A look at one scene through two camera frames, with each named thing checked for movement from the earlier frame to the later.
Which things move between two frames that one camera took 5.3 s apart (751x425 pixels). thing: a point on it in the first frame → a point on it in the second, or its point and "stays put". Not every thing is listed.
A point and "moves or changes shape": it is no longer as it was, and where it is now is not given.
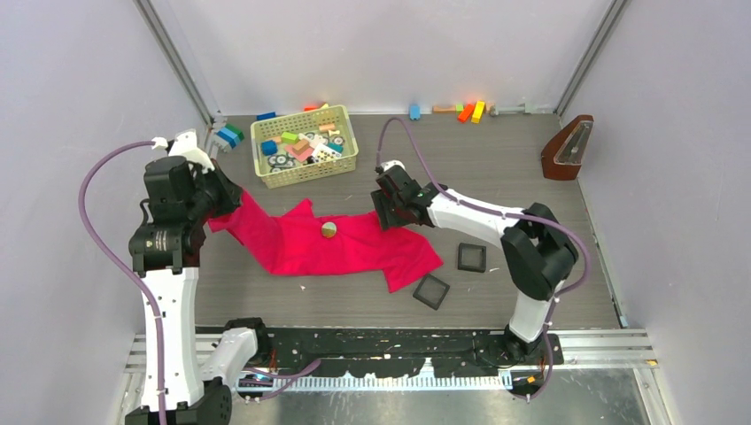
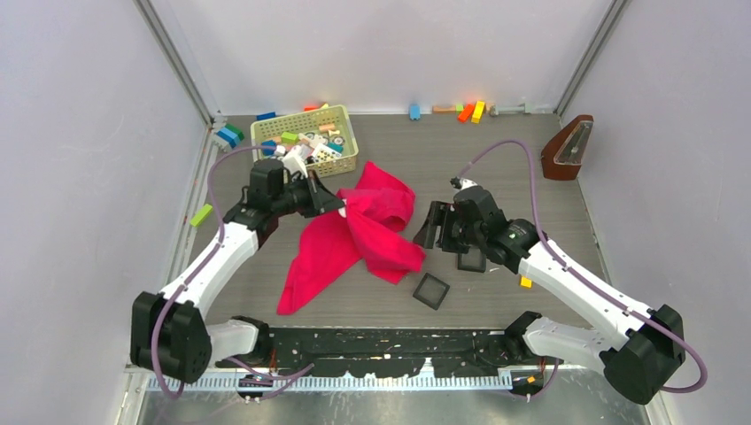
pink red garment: (298, 243) moves or changes shape
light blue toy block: (414, 112) stays put
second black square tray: (431, 291) stays put
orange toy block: (466, 112) stays put
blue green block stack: (231, 135) stays put
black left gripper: (230, 190) → (320, 198)
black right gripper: (381, 203) → (438, 212)
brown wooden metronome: (562, 156) stays put
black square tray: (472, 258) stays put
